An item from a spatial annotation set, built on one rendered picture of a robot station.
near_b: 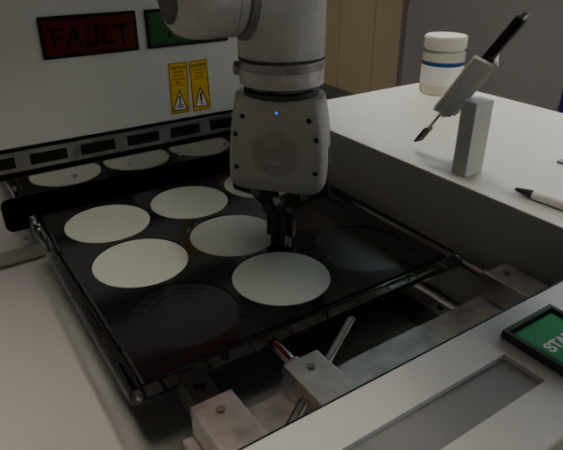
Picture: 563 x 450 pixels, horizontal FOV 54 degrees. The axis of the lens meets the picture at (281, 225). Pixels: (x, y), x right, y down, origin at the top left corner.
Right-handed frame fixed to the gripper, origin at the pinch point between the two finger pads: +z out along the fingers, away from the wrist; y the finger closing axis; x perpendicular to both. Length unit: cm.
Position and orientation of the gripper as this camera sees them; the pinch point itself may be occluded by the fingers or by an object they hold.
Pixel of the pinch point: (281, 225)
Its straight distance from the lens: 62.3
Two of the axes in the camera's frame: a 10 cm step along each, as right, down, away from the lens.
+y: 9.7, 1.2, -2.2
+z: 0.0, 8.9, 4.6
